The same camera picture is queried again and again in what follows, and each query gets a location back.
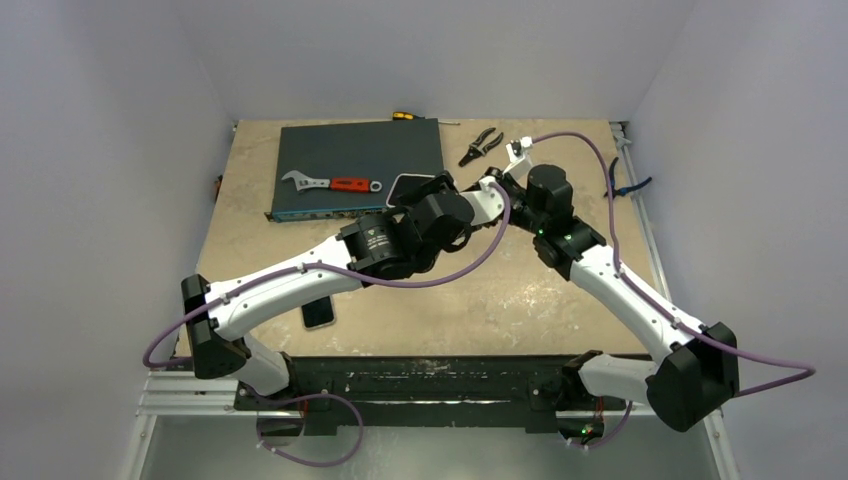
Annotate phone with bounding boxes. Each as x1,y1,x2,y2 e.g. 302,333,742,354
385,173,434,207
300,296,336,330

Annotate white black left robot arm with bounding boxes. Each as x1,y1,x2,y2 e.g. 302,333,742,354
181,174,504,409

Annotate yellow black screwdriver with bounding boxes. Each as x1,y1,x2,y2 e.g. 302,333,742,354
391,111,460,126

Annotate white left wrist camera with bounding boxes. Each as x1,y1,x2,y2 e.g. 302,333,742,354
460,186,510,229

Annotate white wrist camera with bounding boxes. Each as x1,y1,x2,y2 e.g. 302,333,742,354
504,136,533,179
460,186,510,229

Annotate black grey wire stripper pliers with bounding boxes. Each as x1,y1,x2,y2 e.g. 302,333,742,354
458,127,504,167

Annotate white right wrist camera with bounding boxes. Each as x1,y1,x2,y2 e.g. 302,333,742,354
504,136,533,179

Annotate blue handled cutting pliers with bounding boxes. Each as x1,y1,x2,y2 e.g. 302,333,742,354
602,156,654,203

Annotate red handled adjustable wrench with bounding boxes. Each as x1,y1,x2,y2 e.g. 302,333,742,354
281,170,383,194

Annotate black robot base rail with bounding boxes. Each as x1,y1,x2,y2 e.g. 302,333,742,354
234,354,599,436

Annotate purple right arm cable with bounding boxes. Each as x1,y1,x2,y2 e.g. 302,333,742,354
529,131,817,452

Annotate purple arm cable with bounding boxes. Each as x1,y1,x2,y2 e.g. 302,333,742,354
529,131,817,452
142,182,513,469

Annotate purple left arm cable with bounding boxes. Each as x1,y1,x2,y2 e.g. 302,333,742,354
142,182,513,469

